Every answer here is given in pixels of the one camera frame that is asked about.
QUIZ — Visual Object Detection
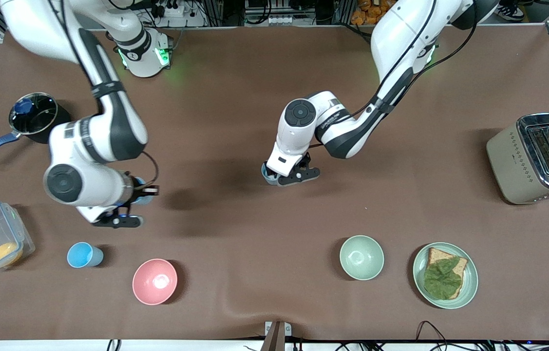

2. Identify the black pot blue handle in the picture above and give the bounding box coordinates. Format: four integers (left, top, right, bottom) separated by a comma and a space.
0, 92, 73, 168

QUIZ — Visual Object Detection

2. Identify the orange round food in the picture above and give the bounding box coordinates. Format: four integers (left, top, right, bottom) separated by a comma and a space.
0, 242, 24, 266

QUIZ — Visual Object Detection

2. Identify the green round plate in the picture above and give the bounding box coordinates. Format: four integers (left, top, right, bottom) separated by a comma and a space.
412, 242, 479, 310

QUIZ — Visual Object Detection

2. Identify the orange snack bag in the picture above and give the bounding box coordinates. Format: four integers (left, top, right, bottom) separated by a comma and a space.
351, 0, 398, 26

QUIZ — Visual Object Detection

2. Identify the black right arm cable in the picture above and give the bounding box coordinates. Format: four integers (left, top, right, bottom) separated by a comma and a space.
48, 0, 159, 183

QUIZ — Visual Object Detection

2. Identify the brown bread slice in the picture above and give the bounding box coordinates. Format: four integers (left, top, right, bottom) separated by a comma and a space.
424, 247, 469, 300

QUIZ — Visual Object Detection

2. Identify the white power strip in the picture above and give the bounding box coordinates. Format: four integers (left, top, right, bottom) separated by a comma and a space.
268, 15, 305, 26
155, 1, 199, 19

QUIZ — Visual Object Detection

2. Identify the metal table clamp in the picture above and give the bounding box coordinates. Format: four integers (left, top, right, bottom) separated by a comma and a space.
261, 321, 292, 351

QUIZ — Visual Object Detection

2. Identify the green bowl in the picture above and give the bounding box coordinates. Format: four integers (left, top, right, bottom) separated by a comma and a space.
339, 235, 385, 281

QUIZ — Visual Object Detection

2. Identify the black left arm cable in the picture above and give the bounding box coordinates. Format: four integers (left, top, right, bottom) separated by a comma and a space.
311, 0, 479, 149

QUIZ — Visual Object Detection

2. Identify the black cable loop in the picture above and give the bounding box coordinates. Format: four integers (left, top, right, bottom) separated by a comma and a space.
416, 320, 456, 343

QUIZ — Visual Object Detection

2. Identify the small blue cup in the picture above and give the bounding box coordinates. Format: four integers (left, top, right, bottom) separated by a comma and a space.
261, 163, 280, 186

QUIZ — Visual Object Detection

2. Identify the brown table cloth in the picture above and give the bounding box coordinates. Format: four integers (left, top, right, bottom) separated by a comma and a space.
0, 24, 549, 342

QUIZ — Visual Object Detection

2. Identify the pink bowl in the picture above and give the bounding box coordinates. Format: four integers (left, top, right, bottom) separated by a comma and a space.
132, 258, 178, 306

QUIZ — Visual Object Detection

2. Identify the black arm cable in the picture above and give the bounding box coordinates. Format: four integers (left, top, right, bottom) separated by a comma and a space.
48, 0, 159, 183
311, 0, 479, 149

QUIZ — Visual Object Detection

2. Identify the green lettuce leaf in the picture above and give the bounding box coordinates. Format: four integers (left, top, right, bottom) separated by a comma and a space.
423, 257, 462, 299

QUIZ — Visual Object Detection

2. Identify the light blue plastic cup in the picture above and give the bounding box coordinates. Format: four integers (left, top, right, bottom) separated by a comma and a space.
67, 242, 104, 269

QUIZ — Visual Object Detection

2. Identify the beige chrome toaster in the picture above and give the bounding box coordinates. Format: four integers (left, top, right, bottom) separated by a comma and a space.
486, 113, 549, 205

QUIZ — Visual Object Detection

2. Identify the dark sneaker shoe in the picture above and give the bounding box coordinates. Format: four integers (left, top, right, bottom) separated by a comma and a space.
496, 0, 529, 22

